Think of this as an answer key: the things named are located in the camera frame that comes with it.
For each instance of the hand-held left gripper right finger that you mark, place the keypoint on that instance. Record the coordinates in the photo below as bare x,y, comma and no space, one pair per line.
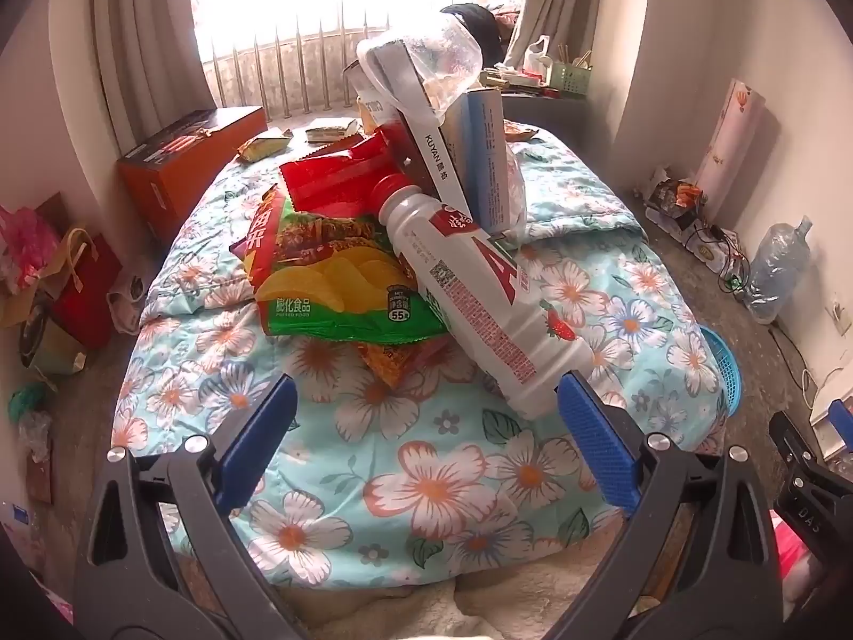
600,443

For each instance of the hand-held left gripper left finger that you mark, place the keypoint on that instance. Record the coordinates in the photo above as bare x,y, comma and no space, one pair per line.
260,440

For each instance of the blue mesh waste basket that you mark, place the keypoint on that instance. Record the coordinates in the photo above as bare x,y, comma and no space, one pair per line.
725,366

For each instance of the green potato chip bag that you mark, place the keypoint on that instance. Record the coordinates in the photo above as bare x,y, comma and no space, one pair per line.
333,293

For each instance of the white drink bottle red cap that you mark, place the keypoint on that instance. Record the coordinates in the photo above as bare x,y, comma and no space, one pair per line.
480,293

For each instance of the pink cloth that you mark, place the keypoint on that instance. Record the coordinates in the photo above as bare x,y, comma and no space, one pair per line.
793,546

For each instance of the floral light blue blanket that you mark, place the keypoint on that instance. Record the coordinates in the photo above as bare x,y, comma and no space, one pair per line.
400,440

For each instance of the orange snack bag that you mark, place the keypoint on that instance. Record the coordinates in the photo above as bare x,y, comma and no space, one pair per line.
393,360

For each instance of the white cloth bag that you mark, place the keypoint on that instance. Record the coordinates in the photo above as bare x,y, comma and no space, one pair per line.
123,300

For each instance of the green red snack bag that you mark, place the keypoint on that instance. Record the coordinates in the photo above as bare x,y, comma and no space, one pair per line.
266,240

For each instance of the beige paper bag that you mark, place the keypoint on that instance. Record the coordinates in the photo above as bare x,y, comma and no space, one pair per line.
63,350

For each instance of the white plastic package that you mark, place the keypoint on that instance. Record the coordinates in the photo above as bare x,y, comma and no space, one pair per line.
706,250

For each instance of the large clear water jug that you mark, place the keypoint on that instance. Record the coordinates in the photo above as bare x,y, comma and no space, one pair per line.
773,266

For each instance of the red gift bag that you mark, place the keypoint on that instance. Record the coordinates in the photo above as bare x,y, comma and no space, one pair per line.
86,293

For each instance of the green plastic bag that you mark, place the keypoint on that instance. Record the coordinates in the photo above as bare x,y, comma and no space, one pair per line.
26,400

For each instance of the dark snack bag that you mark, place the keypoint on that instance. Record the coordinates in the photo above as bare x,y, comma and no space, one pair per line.
670,194

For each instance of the orange cardboard box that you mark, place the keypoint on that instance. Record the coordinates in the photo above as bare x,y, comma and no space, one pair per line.
193,173

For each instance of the clear plastic bag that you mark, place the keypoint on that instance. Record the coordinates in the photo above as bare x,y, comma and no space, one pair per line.
514,180
446,53

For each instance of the green snack wrapper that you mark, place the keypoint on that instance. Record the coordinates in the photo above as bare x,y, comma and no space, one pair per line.
263,145

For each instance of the pink plastic bag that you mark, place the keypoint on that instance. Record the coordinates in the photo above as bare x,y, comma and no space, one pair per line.
30,246

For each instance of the blue white carton box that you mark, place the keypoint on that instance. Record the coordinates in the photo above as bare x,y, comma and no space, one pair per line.
483,160

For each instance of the white orange snack wrapper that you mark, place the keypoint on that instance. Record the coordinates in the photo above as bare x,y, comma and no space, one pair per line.
330,132

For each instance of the orange flat wrapper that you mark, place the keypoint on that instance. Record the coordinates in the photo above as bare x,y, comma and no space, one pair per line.
521,132

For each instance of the long white pink box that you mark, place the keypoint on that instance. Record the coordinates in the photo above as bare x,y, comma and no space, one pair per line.
730,140

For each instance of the dark desk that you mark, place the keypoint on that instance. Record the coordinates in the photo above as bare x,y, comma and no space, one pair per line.
533,106

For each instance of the metal window railing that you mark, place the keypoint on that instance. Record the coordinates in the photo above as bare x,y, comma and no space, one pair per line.
266,80

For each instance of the green pen holder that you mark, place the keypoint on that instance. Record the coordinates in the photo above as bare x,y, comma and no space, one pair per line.
570,78

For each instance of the white plastic bag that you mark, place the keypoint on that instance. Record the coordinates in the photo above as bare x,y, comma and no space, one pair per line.
536,57

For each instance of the black object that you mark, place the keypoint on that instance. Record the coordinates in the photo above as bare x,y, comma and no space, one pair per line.
483,30

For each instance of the white wall socket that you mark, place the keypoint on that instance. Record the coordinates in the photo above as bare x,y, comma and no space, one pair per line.
838,317

